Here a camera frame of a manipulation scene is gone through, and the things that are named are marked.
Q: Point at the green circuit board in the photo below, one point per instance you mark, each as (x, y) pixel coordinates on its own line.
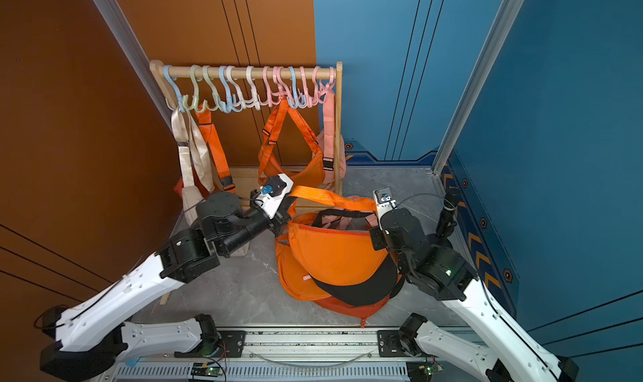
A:
(208, 370)

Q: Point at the wooden hanging rack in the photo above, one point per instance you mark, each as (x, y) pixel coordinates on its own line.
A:
(228, 90)

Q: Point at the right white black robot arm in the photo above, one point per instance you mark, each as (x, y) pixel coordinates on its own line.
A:
(507, 351)

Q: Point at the aluminium rail frame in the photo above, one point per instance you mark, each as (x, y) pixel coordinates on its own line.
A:
(302, 354)

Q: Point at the dark orange sling bag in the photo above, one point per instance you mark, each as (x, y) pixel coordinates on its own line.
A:
(362, 313)

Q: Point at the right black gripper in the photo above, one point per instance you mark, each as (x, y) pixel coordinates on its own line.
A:
(376, 234)

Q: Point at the light pink strap bag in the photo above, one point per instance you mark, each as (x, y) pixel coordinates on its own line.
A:
(327, 139)

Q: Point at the black microphone stand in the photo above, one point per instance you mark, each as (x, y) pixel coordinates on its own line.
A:
(446, 223)

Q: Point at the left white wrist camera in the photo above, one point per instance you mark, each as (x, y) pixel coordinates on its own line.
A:
(274, 193)

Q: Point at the orange bag with black strap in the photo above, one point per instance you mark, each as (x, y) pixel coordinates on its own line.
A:
(360, 275)

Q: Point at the bright orange sling bag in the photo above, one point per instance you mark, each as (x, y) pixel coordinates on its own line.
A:
(303, 261)
(309, 171)

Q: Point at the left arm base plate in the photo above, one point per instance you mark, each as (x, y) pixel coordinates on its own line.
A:
(229, 345)

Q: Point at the blue plastic hook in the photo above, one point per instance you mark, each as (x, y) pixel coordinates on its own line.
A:
(171, 81)

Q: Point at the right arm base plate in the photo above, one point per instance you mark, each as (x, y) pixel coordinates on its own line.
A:
(396, 343)

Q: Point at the green plastic hook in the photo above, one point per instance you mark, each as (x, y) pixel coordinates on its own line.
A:
(192, 103)

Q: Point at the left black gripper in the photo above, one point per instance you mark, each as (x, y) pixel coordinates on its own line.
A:
(277, 220)

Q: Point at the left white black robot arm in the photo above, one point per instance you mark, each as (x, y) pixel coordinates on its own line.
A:
(91, 337)

